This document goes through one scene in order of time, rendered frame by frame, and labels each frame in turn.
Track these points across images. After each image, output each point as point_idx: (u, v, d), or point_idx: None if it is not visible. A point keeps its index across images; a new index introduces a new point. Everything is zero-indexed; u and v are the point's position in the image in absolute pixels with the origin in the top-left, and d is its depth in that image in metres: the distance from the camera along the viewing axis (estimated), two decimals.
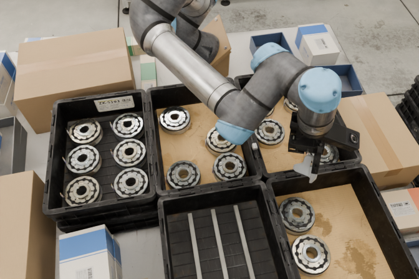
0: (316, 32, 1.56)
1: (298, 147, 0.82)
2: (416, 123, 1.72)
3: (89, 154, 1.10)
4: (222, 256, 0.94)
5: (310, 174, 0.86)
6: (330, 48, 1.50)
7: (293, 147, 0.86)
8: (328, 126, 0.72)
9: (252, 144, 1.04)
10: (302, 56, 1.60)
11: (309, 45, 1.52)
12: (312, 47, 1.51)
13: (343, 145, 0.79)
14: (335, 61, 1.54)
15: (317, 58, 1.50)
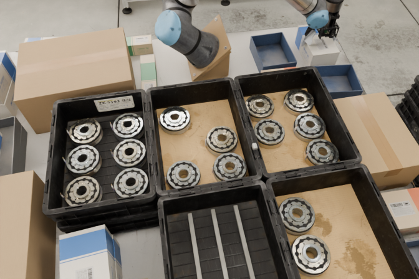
0: (316, 32, 1.56)
1: (336, 26, 1.44)
2: (416, 123, 1.72)
3: (89, 154, 1.10)
4: (222, 256, 0.94)
5: None
6: (330, 49, 1.50)
7: (333, 35, 1.46)
8: None
9: (252, 144, 1.04)
10: (302, 56, 1.60)
11: (309, 45, 1.52)
12: (312, 47, 1.51)
13: None
14: (335, 61, 1.54)
15: (317, 59, 1.50)
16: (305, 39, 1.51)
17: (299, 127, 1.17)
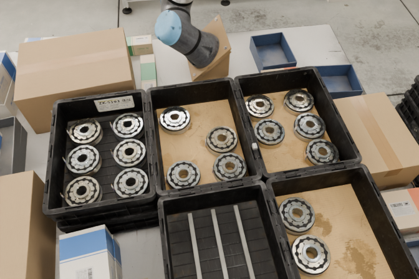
0: None
1: None
2: (416, 123, 1.72)
3: (89, 154, 1.10)
4: (222, 256, 0.94)
5: None
6: None
7: None
8: None
9: (252, 144, 1.04)
10: None
11: None
12: None
13: None
14: None
15: None
16: None
17: (299, 127, 1.17)
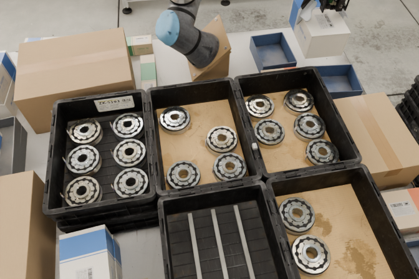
0: (318, 6, 1.12)
1: None
2: (416, 123, 1.72)
3: (89, 154, 1.10)
4: (222, 256, 0.94)
5: None
6: (337, 28, 1.05)
7: (341, 7, 1.01)
8: None
9: (252, 144, 1.04)
10: (297, 40, 1.15)
11: (307, 22, 1.07)
12: (310, 25, 1.06)
13: None
14: (343, 47, 1.09)
15: (318, 42, 1.05)
16: (302, 14, 1.07)
17: (299, 127, 1.17)
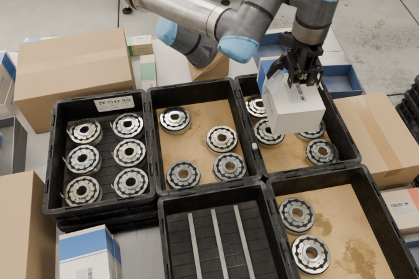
0: None
1: (319, 66, 0.81)
2: (416, 123, 1.72)
3: (89, 154, 1.10)
4: (222, 256, 0.94)
5: (319, 77, 0.90)
6: (310, 103, 0.87)
7: (313, 81, 0.83)
8: None
9: (252, 144, 1.04)
10: (265, 109, 0.97)
11: None
12: (278, 99, 0.88)
13: None
14: (319, 122, 0.90)
15: (286, 119, 0.87)
16: (268, 84, 0.89)
17: None
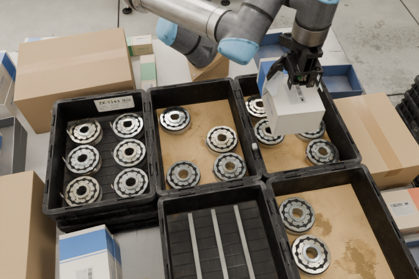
0: None
1: (318, 68, 0.81)
2: (416, 123, 1.72)
3: (89, 154, 1.10)
4: (222, 256, 0.94)
5: (318, 78, 0.90)
6: (310, 104, 0.87)
7: (313, 82, 0.83)
8: None
9: (252, 144, 1.04)
10: (265, 109, 0.97)
11: None
12: (278, 100, 0.88)
13: None
14: (318, 124, 0.91)
15: (286, 120, 0.87)
16: (268, 85, 0.89)
17: None
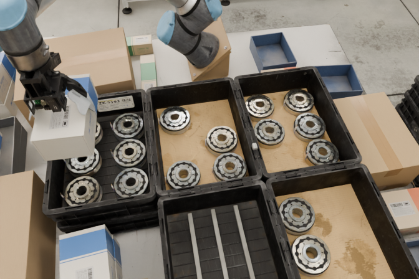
0: (65, 93, 0.89)
1: (60, 92, 0.76)
2: (416, 123, 1.72)
3: None
4: (222, 256, 0.94)
5: (87, 100, 0.85)
6: (70, 128, 0.82)
7: (60, 106, 0.78)
8: None
9: (252, 144, 1.04)
10: None
11: (37, 118, 0.84)
12: (38, 124, 0.83)
13: (56, 57, 0.81)
14: (89, 148, 0.86)
15: (45, 146, 0.83)
16: (30, 108, 0.84)
17: (299, 127, 1.17)
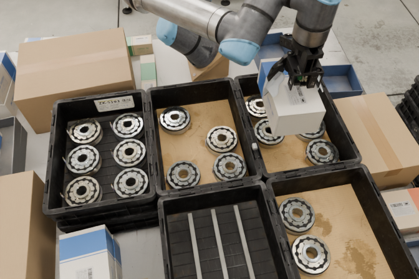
0: None
1: (319, 69, 0.81)
2: (416, 123, 1.72)
3: (89, 154, 1.10)
4: (222, 256, 0.94)
5: (319, 79, 0.90)
6: (310, 104, 0.88)
7: (313, 83, 0.83)
8: None
9: (252, 144, 1.04)
10: (265, 110, 0.98)
11: None
12: (279, 101, 0.88)
13: None
14: (319, 124, 0.91)
15: (287, 121, 0.88)
16: (269, 86, 0.89)
17: None
